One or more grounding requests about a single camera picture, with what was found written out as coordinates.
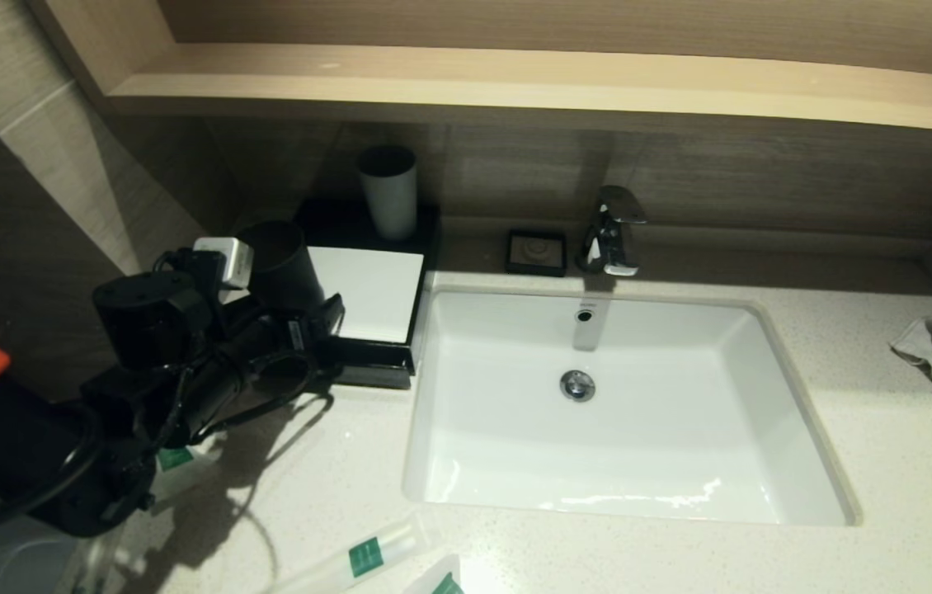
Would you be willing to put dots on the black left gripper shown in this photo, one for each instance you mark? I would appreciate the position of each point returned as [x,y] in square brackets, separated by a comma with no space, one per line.
[268,346]

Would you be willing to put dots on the black plastic cup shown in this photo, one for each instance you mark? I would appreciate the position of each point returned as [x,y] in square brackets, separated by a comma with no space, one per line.
[284,268]

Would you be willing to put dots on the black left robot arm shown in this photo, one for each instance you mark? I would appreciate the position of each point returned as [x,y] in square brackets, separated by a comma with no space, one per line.
[144,363]

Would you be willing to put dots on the black amenity drawer box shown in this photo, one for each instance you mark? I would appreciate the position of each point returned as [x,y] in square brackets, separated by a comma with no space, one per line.
[375,363]

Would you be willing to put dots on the light grey plastic cup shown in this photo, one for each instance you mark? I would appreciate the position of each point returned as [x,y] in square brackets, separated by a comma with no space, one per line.
[390,202]

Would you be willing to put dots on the small square green-label packet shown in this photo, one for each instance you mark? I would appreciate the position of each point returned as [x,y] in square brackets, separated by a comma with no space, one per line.
[185,470]

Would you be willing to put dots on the black square soap dish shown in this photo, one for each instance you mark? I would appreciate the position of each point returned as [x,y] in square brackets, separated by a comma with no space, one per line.
[535,252]

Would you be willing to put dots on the wide toothbrush packet green label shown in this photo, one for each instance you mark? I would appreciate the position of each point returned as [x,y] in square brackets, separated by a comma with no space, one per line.
[359,557]

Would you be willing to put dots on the chrome sink drain stopper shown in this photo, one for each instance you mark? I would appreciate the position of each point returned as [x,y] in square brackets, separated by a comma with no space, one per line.
[577,385]

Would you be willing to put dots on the small packet green corner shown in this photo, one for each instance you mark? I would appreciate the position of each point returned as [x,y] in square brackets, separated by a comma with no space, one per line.
[437,582]

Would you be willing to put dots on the chrome sink faucet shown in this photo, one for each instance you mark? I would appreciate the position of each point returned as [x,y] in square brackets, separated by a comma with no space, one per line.
[613,235]

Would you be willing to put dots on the white ceramic sink basin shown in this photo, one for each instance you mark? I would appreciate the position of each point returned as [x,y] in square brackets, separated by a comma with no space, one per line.
[639,462]

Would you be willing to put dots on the white bathtub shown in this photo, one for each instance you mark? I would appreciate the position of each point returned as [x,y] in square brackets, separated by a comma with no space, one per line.
[4,569]

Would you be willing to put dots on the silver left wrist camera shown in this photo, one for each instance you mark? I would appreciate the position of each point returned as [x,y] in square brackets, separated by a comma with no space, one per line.
[227,261]

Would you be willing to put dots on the wooden wall shelf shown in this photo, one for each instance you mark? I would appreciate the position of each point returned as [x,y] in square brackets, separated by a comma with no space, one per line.
[515,82]

